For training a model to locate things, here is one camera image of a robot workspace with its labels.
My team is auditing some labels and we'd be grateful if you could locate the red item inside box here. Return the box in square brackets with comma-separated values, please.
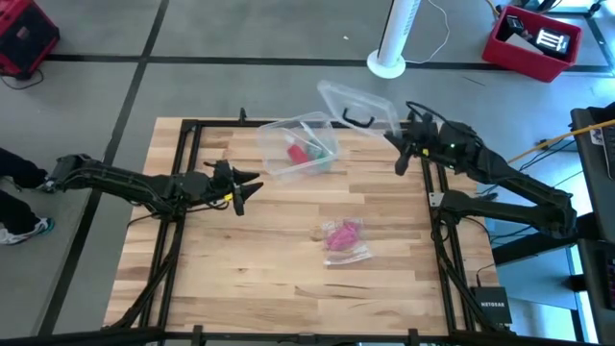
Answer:
[286, 136, 309, 166]

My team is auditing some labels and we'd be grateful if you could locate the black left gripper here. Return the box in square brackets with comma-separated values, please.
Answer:
[203, 160, 265, 217]

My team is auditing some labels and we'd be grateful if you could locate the clear plastic zip bag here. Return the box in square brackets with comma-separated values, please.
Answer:
[320, 216, 375, 267]

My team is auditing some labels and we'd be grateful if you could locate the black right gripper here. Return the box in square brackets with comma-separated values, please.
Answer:
[382, 111, 446, 177]

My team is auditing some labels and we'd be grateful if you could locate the clear box lid black handle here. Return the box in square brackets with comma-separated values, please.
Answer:
[316, 80, 403, 140]

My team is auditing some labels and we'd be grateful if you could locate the yellow cable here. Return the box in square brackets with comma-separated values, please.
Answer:
[506, 118, 615, 165]

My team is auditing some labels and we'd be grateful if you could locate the pink elastic bandage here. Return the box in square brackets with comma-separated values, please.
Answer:
[324, 219, 362, 252]

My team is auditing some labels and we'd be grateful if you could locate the white tower fan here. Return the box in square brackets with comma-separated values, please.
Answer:
[366, 0, 423, 81]

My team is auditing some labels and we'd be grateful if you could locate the red and black case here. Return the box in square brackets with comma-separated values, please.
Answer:
[0, 0, 62, 78]

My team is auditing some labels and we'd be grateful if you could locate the black network switch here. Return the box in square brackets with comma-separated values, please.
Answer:
[469, 285, 514, 326]

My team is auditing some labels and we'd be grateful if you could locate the black equipment cart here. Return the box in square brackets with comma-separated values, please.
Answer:
[490, 103, 615, 346]

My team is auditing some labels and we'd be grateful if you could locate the red plastic crate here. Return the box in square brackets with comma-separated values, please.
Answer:
[481, 4, 583, 84]

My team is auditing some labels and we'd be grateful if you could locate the green item inside box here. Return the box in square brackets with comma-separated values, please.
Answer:
[307, 137, 336, 173]

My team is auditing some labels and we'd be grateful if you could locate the white fan cable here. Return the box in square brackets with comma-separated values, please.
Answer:
[406, 0, 451, 65]

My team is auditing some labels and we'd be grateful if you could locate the clear plastic storage box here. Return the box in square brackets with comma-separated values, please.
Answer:
[257, 111, 341, 182]

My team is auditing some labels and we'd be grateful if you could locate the black device with white stripes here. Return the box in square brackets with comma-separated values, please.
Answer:
[534, 27, 572, 60]

